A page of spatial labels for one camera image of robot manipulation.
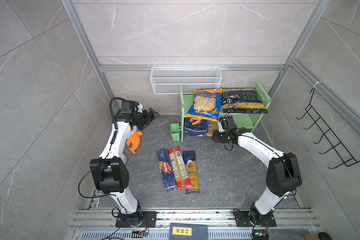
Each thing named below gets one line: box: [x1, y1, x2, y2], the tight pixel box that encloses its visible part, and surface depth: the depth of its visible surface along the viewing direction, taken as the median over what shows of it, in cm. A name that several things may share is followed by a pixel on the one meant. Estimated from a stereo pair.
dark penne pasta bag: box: [221, 88, 269, 114], surface depth 85 cm
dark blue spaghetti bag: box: [182, 150, 200, 195], surface depth 89 cm
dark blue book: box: [168, 222, 209, 240], surface depth 70 cm
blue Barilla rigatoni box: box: [184, 117, 209, 137], surface depth 92 cm
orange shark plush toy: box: [126, 131, 143, 154], surface depth 102 cm
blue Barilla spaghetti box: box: [157, 148, 177, 191], surface depth 89 cm
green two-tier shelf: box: [179, 85, 194, 142], surface depth 85 cm
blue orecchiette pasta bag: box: [187, 88, 223, 123], surface depth 83 cm
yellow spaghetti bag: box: [206, 119, 219, 137], surface depth 95 cm
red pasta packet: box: [167, 146, 192, 191], surface depth 90 cm
